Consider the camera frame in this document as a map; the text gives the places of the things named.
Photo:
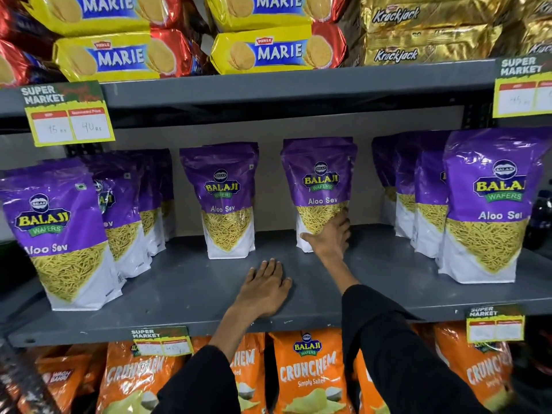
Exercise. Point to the person's left thumb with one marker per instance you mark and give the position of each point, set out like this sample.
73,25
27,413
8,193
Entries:
284,286

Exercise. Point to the person's right hand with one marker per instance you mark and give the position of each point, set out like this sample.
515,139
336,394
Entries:
331,241

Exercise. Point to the yellow price tag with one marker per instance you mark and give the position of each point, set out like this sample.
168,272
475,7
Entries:
524,92
495,325
67,116
161,342

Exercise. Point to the row of orange chip bags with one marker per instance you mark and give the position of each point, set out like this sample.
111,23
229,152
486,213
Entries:
308,370

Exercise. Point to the person's left middle finger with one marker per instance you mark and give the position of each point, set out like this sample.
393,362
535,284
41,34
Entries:
270,268

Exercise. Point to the purple noodle snack pouch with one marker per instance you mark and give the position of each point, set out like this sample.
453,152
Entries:
319,168

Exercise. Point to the gold cracker packet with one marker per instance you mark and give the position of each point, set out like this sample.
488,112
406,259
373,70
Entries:
537,6
431,45
431,10
528,38

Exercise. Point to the person's right forearm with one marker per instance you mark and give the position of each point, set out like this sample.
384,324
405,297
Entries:
388,340

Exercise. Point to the person's right thumb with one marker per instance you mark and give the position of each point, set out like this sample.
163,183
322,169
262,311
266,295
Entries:
310,238

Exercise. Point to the person's left forearm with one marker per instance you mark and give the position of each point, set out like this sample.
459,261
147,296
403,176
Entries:
215,362

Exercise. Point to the person's left little finger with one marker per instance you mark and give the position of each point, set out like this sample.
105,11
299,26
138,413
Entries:
250,275

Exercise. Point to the person's left hand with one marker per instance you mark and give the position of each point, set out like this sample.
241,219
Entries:
263,293

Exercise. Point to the stack of yellow biscuit packets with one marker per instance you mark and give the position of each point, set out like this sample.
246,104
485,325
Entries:
276,49

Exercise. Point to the small orange foil packet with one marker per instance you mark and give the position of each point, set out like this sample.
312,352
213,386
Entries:
58,379

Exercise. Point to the rows of purple pouches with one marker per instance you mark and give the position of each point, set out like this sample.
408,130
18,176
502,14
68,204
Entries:
56,219

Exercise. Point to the grey metal shelf board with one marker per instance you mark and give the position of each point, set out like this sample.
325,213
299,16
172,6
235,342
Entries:
194,288
258,88

